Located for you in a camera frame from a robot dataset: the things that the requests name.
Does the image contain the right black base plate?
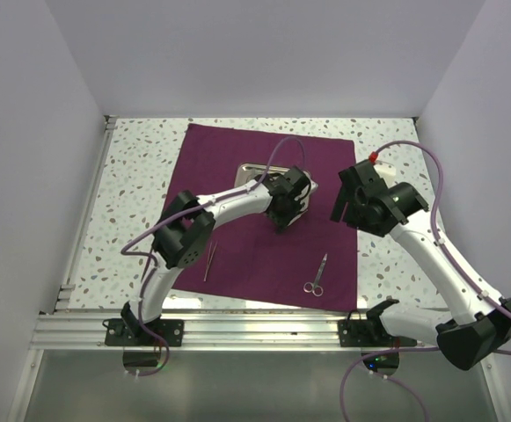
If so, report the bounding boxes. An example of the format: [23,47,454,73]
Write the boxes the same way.
[337,310,418,348]

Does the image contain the aluminium left side rail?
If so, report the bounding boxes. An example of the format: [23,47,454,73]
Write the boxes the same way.
[53,115,119,313]

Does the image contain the steel surgical scissors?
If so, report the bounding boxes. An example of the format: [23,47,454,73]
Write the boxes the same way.
[303,253,328,297]

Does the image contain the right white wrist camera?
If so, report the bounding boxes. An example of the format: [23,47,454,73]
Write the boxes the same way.
[374,162,397,179]

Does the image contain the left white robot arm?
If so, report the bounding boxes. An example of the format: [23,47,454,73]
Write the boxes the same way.
[121,166,318,346]

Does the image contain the purple surgical cloth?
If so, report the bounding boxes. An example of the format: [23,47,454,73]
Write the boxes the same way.
[166,123,358,312]

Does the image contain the aluminium rail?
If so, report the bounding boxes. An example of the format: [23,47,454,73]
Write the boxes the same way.
[29,310,493,352]
[53,115,119,313]

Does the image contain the steel instrument tray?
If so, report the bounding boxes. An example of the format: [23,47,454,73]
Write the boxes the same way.
[234,163,318,214]

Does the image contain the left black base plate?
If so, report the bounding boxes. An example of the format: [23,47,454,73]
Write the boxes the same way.
[102,318,185,347]

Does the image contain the aluminium front rail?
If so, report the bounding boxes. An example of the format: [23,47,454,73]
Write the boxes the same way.
[29,310,493,352]

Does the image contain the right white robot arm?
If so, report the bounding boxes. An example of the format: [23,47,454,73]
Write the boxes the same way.
[331,159,511,370]

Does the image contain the steel surgical forceps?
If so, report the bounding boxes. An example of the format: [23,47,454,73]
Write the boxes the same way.
[203,242,217,282]

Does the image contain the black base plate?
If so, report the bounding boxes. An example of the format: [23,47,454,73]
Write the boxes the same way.
[102,318,185,347]
[337,310,418,348]

